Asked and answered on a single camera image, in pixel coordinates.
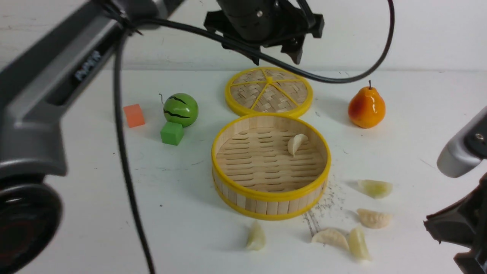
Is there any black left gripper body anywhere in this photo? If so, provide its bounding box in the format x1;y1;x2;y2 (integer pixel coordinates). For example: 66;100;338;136
204;0;324;49

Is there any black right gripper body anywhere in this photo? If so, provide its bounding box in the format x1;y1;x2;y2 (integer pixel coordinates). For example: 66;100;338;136
424;174;487;274

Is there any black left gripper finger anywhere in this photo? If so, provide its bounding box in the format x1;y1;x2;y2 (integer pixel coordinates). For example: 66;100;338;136
281;36;306;65
236;45;261;66

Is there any beige pleated dumpling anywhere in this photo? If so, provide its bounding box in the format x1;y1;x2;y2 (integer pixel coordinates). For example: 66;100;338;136
356;209;393;229

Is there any pale green dumpling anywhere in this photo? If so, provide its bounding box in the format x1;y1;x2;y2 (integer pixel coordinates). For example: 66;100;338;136
246;221;266;251
348;225;372;261
358;179;393;199

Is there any yellow rimmed bamboo steamer tray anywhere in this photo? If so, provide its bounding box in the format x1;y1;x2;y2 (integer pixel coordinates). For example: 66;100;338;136
212;114;331;221

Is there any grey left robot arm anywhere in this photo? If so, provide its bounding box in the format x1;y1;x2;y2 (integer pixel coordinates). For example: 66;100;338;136
1;0;324;274

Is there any yellow rimmed woven steamer lid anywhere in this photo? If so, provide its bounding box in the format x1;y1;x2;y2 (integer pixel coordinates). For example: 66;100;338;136
224;67;314;118

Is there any green toy watermelon ball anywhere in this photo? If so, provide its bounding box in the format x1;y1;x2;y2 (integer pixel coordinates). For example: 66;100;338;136
159;92;199;127

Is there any orange toy pear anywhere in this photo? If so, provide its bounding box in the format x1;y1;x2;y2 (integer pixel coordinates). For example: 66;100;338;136
348;80;386;129

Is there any green cube block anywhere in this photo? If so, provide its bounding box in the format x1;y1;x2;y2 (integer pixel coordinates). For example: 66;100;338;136
160;122;184;146

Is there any orange cube block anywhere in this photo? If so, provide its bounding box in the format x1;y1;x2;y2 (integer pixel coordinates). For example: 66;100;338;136
123;104;145;128

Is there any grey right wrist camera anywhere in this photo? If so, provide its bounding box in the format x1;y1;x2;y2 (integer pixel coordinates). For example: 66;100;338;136
437;107;487;178

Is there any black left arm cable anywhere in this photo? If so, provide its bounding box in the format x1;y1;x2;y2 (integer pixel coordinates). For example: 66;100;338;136
100;0;395;274

